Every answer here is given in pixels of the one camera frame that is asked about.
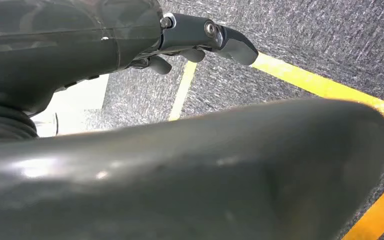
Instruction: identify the white panel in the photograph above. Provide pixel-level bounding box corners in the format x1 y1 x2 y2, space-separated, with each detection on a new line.
30 73 110 139

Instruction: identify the ribbed grey left arm sleeve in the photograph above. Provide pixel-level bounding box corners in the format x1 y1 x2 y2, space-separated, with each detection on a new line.
0 103 40 146

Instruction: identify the pale yellow floor tape strip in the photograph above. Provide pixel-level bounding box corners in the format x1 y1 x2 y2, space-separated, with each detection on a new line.
168 60 199 122

